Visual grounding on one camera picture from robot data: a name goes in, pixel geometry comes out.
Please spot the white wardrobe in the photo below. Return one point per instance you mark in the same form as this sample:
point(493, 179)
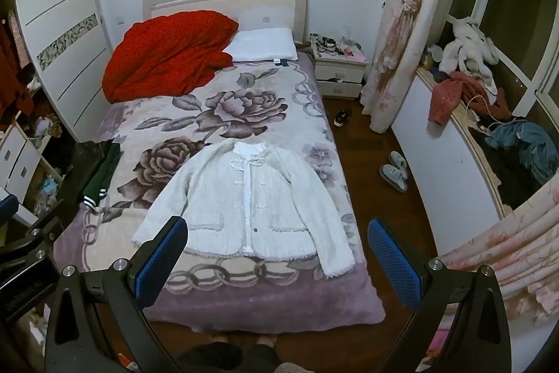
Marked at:
point(68, 47)

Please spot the black shoe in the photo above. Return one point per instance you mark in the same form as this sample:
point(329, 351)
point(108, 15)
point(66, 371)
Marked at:
point(342, 118)

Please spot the white nightstand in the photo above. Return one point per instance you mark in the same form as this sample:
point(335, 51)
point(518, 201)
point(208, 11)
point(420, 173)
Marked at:
point(339, 80)

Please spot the white fuzzy knit jacket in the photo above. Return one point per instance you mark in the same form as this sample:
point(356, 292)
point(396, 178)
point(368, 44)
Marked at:
point(252, 200)

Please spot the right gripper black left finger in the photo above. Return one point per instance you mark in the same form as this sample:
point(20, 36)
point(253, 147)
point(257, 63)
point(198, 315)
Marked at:
point(76, 340)

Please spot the pink floral curtain lower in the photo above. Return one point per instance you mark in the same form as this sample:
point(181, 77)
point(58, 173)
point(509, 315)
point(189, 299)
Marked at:
point(522, 250)

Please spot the dark green garment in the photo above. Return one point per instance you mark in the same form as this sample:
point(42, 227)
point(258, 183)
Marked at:
point(91, 170)

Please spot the pink floral tied curtain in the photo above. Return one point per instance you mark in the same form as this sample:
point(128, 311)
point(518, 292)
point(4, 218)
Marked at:
point(394, 32)

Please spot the left grey slipper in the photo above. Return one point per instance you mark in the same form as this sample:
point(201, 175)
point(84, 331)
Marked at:
point(394, 177)

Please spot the red quilt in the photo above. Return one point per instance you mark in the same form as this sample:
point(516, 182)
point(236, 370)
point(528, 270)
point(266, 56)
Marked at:
point(169, 55)

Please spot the beige bed headboard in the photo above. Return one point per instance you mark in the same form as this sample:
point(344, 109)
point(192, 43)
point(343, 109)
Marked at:
point(249, 14)

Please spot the right grey slipper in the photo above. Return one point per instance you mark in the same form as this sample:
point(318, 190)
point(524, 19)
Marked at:
point(397, 160)

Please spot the clutter on nightstand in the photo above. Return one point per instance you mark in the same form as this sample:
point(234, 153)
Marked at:
point(327, 48)

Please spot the white pillow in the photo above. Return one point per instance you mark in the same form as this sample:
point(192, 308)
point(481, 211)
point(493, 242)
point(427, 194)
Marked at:
point(263, 45)

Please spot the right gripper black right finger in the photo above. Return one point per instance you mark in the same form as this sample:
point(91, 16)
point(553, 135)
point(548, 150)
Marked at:
point(479, 336)

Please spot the grey slipper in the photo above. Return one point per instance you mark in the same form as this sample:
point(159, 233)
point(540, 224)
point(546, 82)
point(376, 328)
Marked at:
point(397, 160)
point(394, 177)

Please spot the teal garment on sill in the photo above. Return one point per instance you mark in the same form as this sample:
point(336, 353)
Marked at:
point(535, 149)

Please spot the white drawer cabinet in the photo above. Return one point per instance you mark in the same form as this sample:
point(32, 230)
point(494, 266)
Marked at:
point(20, 158)

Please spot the white garment on sill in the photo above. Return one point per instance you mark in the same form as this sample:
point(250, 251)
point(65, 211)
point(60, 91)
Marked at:
point(471, 53)

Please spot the red garment on sill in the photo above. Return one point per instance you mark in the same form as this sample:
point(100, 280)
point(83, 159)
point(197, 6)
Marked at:
point(458, 88)

